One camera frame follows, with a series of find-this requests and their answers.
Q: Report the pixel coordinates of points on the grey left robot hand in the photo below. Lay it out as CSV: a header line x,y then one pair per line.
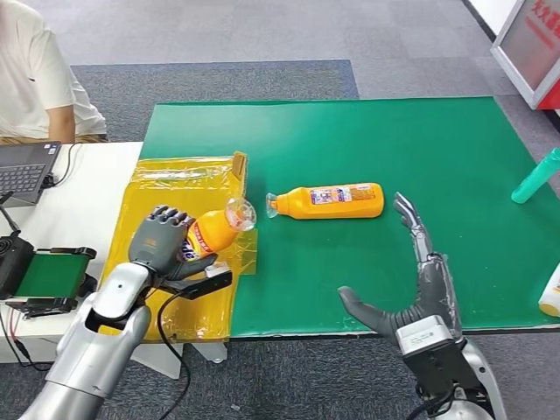
x,y
153,243

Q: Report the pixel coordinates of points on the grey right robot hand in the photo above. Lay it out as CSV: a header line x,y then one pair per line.
x,y
437,290

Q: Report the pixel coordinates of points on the orange bottle with clear cap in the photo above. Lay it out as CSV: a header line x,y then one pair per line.
x,y
214,232
332,202

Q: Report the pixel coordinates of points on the white and yellow bottle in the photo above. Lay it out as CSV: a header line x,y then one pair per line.
x,y
552,293

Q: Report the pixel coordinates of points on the teal plastic bottle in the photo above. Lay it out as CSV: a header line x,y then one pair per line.
x,y
536,177

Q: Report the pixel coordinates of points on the yellow taped cardboard box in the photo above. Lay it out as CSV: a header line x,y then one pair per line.
x,y
175,191

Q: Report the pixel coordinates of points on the green table mat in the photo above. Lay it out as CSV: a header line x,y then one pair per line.
x,y
437,162

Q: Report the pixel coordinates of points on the dark grey laptop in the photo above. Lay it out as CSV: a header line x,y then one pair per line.
x,y
24,173

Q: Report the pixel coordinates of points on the black box with fan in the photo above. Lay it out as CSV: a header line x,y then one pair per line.
x,y
12,264

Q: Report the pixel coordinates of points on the person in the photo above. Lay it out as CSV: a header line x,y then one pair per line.
x,y
30,69

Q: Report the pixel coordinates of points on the red and white sign board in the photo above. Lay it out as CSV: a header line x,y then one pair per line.
x,y
531,43

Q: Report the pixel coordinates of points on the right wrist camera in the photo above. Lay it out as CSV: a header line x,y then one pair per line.
x,y
424,339

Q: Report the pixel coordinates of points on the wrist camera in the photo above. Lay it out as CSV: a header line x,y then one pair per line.
x,y
424,339
205,281

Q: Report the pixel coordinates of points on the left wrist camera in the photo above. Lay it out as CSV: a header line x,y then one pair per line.
x,y
205,281

